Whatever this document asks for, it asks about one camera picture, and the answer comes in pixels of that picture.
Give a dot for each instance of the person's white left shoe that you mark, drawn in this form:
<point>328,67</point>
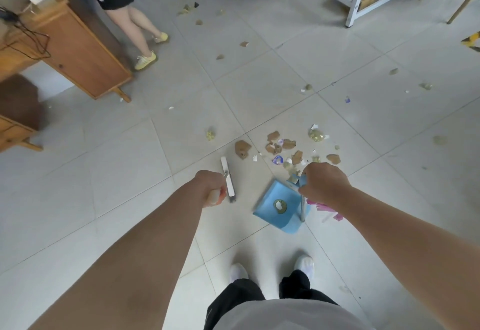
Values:
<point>238,272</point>

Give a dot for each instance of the person's white shoe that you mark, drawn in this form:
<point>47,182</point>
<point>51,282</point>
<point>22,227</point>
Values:
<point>238,272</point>
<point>304,266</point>

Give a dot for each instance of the person's right forearm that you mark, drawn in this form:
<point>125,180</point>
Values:
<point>405,251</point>

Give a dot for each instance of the person's right fingers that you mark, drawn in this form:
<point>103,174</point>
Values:
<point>304,187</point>

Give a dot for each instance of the person's left forearm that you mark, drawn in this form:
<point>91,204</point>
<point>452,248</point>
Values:
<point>142,258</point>

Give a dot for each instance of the pink paper scraps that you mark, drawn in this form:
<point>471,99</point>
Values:
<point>325,208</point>

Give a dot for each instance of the person's white right shoe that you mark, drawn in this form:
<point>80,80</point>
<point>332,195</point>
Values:
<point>304,266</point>

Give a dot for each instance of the wooden desk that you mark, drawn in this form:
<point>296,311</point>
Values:
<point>80,53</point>

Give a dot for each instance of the scattered cardboard and paper scraps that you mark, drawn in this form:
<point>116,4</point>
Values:
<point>285,147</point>

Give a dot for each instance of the person's black trousers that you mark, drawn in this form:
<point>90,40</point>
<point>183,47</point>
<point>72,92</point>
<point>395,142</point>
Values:
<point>240,296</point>

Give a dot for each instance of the person's grey shirt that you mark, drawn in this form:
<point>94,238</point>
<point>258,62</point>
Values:
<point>288,316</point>

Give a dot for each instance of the round scrap with green rim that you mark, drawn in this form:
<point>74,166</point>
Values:
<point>279,206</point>

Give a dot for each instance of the white broom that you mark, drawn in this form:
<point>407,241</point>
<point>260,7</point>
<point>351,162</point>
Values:
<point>230,187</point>

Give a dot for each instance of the person's left hand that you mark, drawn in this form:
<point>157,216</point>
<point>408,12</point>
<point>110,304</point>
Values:
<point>210,185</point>

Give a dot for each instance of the yellow black striped object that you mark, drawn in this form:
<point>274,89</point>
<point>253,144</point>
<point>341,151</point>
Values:
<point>471,40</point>

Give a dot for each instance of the blue dustpan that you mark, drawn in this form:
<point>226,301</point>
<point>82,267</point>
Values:
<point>272,209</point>

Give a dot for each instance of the person's right hand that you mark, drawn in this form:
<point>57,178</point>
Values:
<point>326,183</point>

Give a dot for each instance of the wooden chair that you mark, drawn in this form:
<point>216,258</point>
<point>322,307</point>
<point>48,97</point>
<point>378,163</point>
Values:
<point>17,112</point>

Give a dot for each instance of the person's left fingers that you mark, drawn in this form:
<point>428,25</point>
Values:
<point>215,197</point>

